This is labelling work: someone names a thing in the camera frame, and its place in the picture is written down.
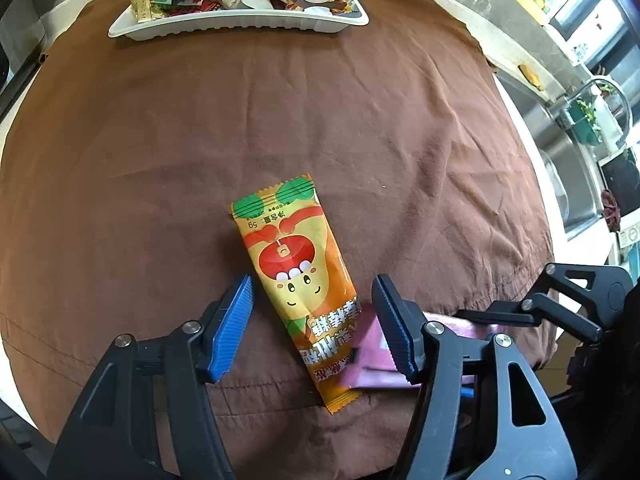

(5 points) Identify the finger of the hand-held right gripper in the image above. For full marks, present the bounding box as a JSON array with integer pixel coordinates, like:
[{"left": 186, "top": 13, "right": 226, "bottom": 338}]
[
  {"left": 459, "top": 352, "right": 496, "bottom": 401},
  {"left": 452, "top": 262, "right": 634, "bottom": 343}
]

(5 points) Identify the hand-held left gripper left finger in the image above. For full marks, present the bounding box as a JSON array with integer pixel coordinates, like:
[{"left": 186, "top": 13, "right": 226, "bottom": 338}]
[{"left": 47, "top": 274, "right": 256, "bottom": 480}]

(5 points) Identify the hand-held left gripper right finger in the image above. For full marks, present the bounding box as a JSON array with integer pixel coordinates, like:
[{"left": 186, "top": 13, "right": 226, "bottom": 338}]
[{"left": 371, "top": 274, "right": 578, "bottom": 480}]

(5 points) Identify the pink snack packet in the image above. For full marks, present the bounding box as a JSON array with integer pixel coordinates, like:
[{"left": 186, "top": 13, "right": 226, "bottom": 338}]
[{"left": 340, "top": 305, "right": 507, "bottom": 391}]

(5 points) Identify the orange apple snack packet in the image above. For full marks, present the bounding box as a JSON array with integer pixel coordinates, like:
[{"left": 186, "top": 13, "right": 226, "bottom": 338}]
[{"left": 230, "top": 172, "right": 362, "bottom": 416}]

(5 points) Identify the white plastic tray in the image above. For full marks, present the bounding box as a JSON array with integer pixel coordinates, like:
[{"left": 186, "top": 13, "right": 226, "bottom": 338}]
[{"left": 108, "top": 0, "right": 370, "bottom": 41}]

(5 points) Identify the dark red rag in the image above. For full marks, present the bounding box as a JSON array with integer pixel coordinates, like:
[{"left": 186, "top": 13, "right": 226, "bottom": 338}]
[{"left": 599, "top": 188, "right": 624, "bottom": 234}]

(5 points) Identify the stainless steel sink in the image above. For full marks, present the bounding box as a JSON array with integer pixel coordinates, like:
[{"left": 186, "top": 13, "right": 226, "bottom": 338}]
[{"left": 497, "top": 71, "right": 622, "bottom": 242}]

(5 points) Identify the green plant pot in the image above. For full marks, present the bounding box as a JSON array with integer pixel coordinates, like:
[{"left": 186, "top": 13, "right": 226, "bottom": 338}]
[{"left": 569, "top": 96, "right": 607, "bottom": 147}]

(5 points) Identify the brown tablecloth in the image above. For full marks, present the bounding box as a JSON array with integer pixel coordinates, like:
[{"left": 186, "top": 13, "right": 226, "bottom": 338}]
[{"left": 0, "top": 0, "right": 559, "bottom": 480}]

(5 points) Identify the chrome faucet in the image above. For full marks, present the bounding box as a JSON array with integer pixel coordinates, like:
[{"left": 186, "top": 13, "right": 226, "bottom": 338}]
[{"left": 549, "top": 76, "right": 629, "bottom": 132}]

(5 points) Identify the yellow sponge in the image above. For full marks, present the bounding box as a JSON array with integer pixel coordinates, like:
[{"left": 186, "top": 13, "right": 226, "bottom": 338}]
[{"left": 518, "top": 63, "right": 544, "bottom": 92}]

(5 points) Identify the gold snack packet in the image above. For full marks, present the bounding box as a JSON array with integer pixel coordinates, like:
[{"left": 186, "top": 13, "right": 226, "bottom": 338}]
[{"left": 129, "top": 0, "right": 174, "bottom": 24}]

